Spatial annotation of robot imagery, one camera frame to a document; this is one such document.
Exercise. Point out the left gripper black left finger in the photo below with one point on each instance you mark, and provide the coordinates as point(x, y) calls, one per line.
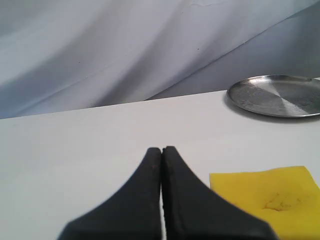
point(132, 213)

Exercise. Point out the yellow sponge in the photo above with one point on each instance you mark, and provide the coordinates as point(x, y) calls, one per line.
point(287, 198)

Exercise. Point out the round metal plate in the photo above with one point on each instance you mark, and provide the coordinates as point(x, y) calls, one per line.
point(280, 96)

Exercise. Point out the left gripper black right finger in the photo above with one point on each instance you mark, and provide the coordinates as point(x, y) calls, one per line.
point(192, 211)

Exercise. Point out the white-grey backdrop cloth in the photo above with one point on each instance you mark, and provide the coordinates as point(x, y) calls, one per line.
point(61, 55)

